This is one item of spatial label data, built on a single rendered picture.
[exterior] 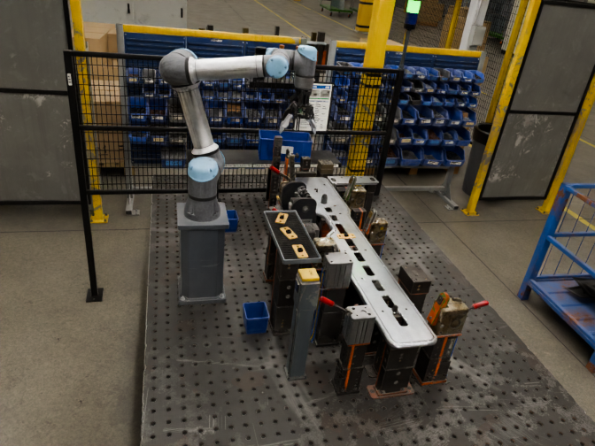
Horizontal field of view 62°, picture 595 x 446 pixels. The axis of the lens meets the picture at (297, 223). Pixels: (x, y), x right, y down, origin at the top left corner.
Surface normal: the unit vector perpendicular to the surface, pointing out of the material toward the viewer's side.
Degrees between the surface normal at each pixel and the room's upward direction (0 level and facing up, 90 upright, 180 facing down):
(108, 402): 0
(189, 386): 0
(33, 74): 92
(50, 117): 90
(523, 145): 89
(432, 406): 0
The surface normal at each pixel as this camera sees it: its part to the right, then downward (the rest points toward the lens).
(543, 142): 0.15, 0.50
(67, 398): 0.11, -0.87
